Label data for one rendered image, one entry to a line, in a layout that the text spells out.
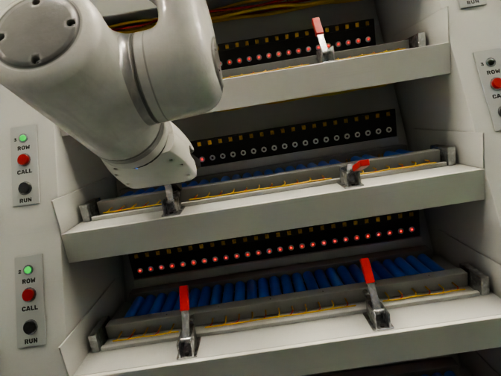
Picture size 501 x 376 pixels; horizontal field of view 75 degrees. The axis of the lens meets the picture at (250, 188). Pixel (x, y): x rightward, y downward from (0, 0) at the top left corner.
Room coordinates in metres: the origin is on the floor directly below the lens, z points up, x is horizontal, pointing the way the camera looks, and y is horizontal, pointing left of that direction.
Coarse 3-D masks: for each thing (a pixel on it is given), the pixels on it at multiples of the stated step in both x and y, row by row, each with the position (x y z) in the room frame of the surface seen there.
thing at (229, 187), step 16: (384, 160) 0.51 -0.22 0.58; (400, 160) 0.51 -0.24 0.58; (416, 160) 0.51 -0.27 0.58; (432, 160) 0.51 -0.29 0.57; (256, 176) 0.53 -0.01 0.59; (272, 176) 0.52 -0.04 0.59; (288, 176) 0.52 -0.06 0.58; (304, 176) 0.52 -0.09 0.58; (320, 176) 0.52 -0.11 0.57; (336, 176) 0.52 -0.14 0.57; (160, 192) 0.53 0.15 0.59; (192, 192) 0.53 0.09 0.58; (208, 192) 0.53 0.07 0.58; (224, 192) 0.53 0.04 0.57; (240, 192) 0.53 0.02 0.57; (112, 208) 0.53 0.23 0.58; (128, 208) 0.52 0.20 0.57
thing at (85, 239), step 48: (384, 144) 0.62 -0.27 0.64; (432, 144) 0.56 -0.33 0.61; (480, 144) 0.45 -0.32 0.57; (96, 192) 0.57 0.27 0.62; (288, 192) 0.49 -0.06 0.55; (336, 192) 0.46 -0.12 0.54; (384, 192) 0.46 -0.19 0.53; (432, 192) 0.46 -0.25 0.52; (480, 192) 0.47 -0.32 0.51; (96, 240) 0.47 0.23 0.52; (144, 240) 0.47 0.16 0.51; (192, 240) 0.48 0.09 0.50
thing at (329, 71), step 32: (320, 32) 0.48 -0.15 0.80; (352, 32) 0.61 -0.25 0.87; (416, 32) 0.52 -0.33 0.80; (448, 32) 0.45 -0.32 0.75; (224, 64) 0.63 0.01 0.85; (256, 64) 0.63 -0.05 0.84; (288, 64) 0.52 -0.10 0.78; (320, 64) 0.46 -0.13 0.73; (352, 64) 0.46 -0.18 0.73; (384, 64) 0.46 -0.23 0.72; (416, 64) 0.46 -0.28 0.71; (448, 64) 0.47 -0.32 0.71; (224, 96) 0.47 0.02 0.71; (256, 96) 0.47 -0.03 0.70; (288, 96) 0.47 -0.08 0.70; (320, 96) 0.59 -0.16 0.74
